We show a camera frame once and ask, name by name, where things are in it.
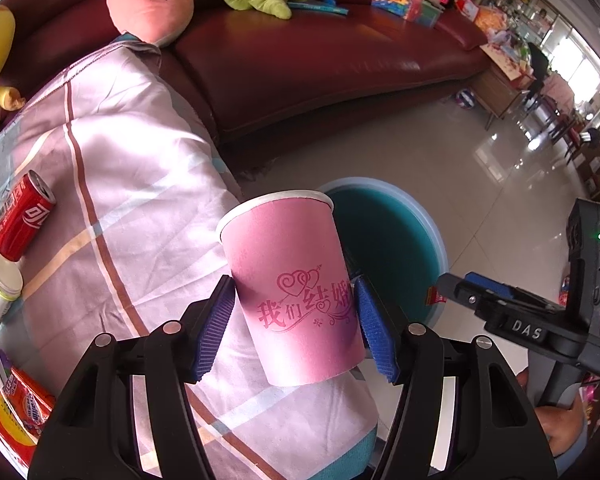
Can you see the teal plastic trash bin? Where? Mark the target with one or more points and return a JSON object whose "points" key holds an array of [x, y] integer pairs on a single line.
{"points": [[395, 240]]}

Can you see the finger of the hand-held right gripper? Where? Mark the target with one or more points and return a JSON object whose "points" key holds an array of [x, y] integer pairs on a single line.
{"points": [[490, 285], [460, 292]]}

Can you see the person's right hand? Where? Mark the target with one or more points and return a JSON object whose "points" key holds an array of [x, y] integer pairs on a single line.
{"points": [[560, 430]]}

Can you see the checked pastel blanket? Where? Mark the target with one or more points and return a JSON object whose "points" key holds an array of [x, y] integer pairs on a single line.
{"points": [[130, 160]]}

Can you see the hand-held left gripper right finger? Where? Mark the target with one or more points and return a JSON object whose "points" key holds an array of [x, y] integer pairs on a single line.
{"points": [[377, 330]]}

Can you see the red soda can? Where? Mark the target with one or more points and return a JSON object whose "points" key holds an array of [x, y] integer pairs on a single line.
{"points": [[22, 215]]}

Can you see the pink paper cup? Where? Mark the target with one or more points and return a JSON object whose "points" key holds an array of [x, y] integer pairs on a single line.
{"points": [[290, 260]]}

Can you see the colourful toy block set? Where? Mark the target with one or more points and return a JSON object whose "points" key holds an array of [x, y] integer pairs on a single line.
{"points": [[410, 0]]}

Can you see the orange triangular snack packet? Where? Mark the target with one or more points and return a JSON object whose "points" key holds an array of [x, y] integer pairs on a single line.
{"points": [[32, 402]]}

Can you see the wooden side table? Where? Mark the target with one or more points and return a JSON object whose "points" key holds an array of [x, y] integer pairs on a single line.
{"points": [[500, 85]]}

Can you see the small ball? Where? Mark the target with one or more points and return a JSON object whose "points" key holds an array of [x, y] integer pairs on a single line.
{"points": [[465, 98]]}

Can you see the dark red leather sofa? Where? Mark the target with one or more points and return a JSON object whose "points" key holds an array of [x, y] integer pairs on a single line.
{"points": [[305, 60]]}

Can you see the red and yellow packet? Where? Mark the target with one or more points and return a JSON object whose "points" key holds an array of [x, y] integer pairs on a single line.
{"points": [[0, 420]]}

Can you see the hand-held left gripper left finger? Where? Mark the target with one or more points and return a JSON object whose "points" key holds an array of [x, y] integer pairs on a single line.
{"points": [[212, 330]]}

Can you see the blue book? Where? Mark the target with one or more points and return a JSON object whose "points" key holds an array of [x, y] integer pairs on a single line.
{"points": [[320, 6]]}

